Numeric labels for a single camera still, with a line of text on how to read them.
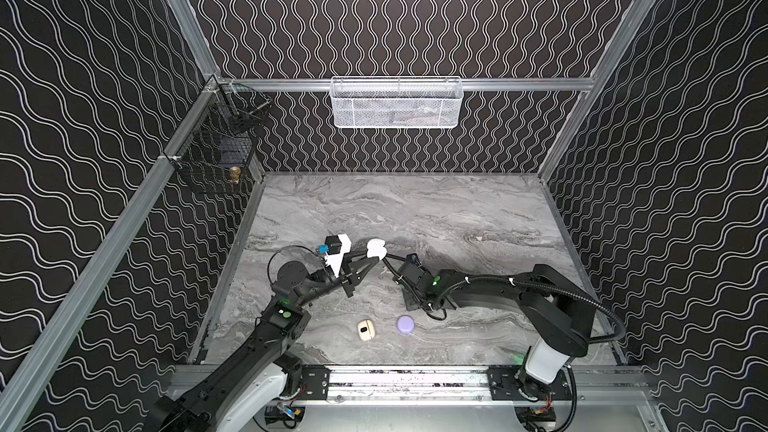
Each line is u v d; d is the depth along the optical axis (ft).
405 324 2.74
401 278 2.26
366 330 2.67
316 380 2.47
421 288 2.25
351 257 2.22
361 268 2.26
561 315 1.52
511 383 2.41
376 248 2.27
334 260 2.02
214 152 3.05
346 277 2.06
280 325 1.90
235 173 2.71
